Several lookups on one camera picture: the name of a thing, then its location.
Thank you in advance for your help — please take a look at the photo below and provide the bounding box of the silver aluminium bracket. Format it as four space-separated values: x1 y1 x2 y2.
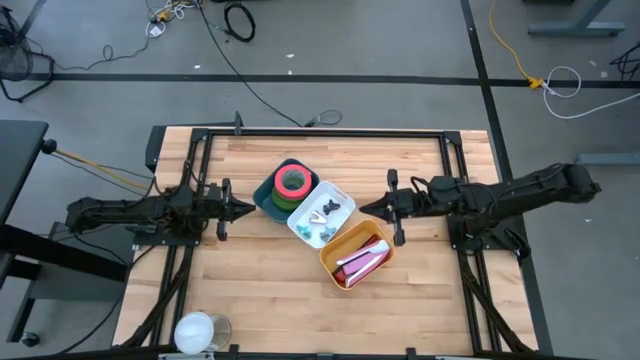
158 352 216 360

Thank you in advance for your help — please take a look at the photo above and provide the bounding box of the white plastic bin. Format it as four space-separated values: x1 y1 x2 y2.
286 180 357 250

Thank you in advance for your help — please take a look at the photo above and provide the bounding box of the looped black cable end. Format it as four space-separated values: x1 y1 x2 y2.
303 109 344 128

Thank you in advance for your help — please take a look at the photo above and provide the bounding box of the white floor cable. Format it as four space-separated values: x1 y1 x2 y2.
541 65 640 121

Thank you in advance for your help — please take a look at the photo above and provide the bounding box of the long black floor cable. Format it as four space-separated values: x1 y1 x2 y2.
197 0 306 129

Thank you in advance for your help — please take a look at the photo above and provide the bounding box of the red tape roll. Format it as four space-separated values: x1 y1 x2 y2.
273 164 314 201

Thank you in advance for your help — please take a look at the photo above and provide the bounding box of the yellow plastic bin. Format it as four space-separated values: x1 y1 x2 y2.
318 218 395 291

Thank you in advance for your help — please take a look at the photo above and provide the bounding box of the yellow extension cable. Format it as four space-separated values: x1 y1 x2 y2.
488 0 545 91

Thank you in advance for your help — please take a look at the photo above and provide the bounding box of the white lamp on metal base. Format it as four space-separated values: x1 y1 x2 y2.
173 310 233 356

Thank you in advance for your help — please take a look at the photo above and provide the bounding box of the teal plastic bin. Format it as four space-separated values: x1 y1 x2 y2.
252 158 321 225

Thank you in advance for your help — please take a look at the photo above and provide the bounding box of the black cable bundle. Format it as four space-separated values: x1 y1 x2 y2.
609 42 640 81

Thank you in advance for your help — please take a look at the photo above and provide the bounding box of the pink and white stapler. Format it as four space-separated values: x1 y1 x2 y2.
335 239 391 289

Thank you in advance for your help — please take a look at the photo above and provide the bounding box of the red stapler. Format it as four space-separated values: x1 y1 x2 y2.
331 234 392 290

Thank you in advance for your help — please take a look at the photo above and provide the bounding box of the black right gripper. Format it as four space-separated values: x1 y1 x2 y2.
358 169 434 247

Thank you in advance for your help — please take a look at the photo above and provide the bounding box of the black desk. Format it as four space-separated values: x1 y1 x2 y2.
0 119 130 349

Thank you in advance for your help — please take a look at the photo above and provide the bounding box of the coiled black cable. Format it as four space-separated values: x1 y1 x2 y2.
223 1 257 44

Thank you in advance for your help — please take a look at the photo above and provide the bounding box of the black aluminium rig frame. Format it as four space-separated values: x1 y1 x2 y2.
144 124 541 360

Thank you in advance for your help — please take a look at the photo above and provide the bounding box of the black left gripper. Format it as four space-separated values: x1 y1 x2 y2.
199 177 257 242

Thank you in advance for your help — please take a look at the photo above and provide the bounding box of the white power strip with cables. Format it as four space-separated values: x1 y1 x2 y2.
144 0 199 40

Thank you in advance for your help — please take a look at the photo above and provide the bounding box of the orange cable with black knob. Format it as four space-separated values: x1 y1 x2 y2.
40 138 154 192

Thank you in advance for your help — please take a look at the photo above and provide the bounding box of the black floor fan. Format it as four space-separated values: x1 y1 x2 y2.
0 4 56 104

